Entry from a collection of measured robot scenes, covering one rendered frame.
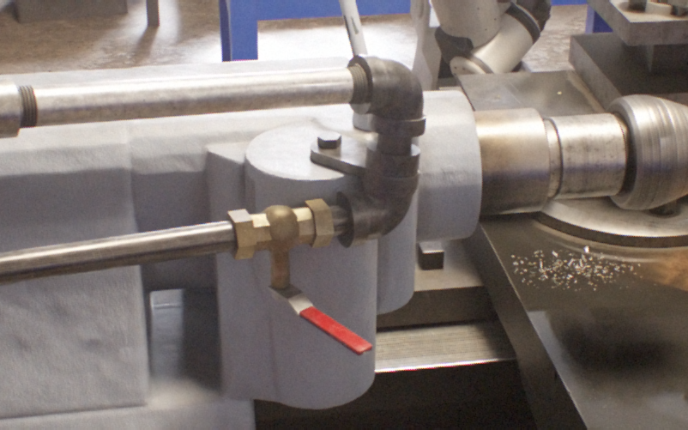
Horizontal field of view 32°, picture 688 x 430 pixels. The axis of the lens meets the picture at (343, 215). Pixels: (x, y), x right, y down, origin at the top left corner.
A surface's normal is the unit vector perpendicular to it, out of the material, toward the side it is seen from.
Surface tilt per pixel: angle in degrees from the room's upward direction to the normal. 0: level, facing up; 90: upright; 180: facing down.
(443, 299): 90
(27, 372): 66
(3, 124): 99
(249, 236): 60
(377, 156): 81
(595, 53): 0
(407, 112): 85
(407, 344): 0
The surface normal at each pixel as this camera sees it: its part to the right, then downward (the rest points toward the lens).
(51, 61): 0.00, -0.88
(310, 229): 0.38, 0.07
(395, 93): 0.44, 0.48
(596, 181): 0.15, 0.67
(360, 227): 0.39, 0.29
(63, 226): 0.14, 0.24
